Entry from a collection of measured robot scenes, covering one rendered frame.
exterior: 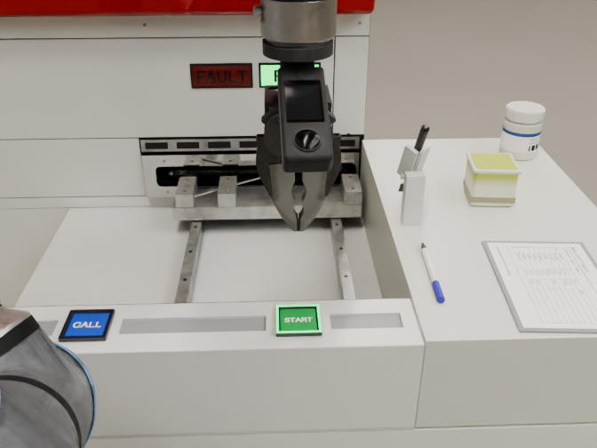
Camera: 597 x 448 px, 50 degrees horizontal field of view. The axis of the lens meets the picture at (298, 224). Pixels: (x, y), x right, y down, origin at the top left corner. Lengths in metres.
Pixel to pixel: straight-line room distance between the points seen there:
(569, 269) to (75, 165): 0.95
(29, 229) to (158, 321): 0.70
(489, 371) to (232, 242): 0.59
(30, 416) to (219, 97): 0.89
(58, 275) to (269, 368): 0.54
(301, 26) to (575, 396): 0.58
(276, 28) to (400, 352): 0.40
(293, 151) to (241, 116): 0.71
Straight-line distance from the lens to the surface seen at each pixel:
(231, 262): 1.19
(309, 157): 0.59
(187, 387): 0.83
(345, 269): 1.11
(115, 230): 1.33
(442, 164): 1.24
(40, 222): 1.48
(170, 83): 1.29
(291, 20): 0.63
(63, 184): 1.42
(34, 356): 0.60
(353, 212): 1.26
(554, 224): 1.09
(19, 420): 0.49
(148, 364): 0.81
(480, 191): 1.09
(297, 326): 0.80
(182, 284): 1.09
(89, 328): 0.84
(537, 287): 0.92
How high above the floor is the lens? 1.47
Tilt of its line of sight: 30 degrees down
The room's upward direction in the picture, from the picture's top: straight up
